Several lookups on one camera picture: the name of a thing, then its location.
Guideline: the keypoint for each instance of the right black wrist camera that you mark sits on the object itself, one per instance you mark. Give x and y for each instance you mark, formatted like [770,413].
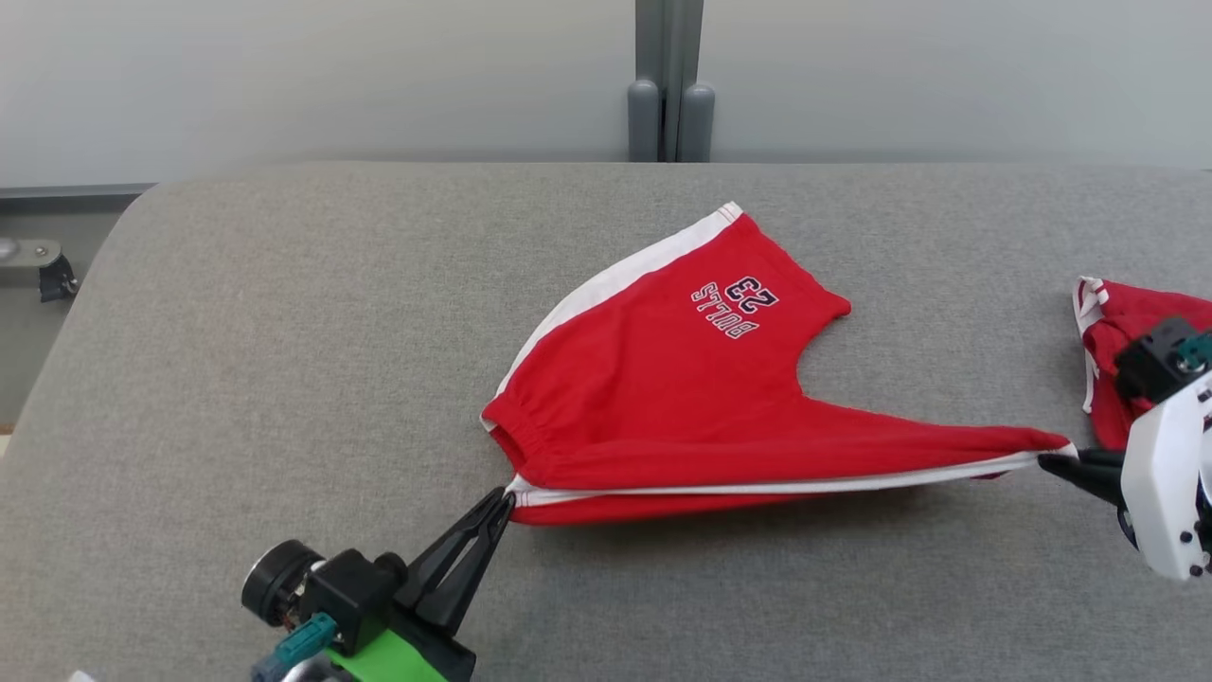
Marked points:
[1150,365]

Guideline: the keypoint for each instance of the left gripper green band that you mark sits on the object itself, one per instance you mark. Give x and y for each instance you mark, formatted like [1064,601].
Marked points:
[407,663]

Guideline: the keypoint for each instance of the dark grey baseboard strip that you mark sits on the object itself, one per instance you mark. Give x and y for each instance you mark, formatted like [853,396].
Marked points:
[66,197]

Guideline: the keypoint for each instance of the red shorts with white stripe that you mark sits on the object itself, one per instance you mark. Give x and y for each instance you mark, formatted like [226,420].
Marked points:
[663,398]

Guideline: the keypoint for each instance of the grey partition post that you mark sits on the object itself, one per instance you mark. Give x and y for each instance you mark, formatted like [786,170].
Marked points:
[670,57]

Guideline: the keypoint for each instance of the black cylindrical left gripper motor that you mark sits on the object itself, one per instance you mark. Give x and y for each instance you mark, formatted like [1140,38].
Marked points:
[275,583]

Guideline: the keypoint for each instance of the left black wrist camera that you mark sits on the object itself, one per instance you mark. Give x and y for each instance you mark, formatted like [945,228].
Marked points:
[350,597]

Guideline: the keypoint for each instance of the grey rounded post cap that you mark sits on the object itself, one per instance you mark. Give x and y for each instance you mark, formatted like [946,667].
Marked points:
[697,123]

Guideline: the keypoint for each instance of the grey vertical post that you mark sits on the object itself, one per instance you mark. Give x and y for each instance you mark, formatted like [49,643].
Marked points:
[644,123]

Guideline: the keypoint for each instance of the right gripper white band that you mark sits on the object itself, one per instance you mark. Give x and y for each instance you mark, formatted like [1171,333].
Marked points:
[1169,474]

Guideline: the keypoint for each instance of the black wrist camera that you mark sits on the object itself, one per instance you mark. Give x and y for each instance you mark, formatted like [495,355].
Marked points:
[1150,365]
[350,597]

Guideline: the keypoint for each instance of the red basketball jersey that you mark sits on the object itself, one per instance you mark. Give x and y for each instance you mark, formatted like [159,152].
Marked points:
[1117,313]

